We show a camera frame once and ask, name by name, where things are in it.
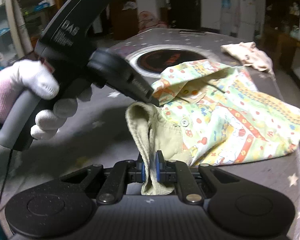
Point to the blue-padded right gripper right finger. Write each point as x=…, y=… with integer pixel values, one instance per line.
x=179, y=174

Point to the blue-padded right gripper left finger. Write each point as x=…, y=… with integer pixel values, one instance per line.
x=118, y=177

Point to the colourful patterned children's shirt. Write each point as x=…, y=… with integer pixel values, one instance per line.
x=210, y=113

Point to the white-gloved left hand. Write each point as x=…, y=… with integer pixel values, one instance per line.
x=35, y=76

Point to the grey star-patterned table mat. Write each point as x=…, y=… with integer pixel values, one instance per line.
x=98, y=133

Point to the round black induction cooktop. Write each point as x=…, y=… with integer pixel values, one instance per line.
x=151, y=61

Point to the pink floral cushion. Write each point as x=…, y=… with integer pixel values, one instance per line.
x=148, y=21

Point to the cream garment with number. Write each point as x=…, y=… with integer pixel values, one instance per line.
x=249, y=56

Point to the water dispenser with blue bottle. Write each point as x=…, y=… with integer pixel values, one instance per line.
x=226, y=17

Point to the white refrigerator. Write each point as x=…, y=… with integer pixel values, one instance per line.
x=246, y=18

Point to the dark wooden side table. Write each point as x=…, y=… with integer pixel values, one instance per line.
x=284, y=50

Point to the dark wooden shelf cabinet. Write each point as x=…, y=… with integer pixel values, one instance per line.
x=282, y=15

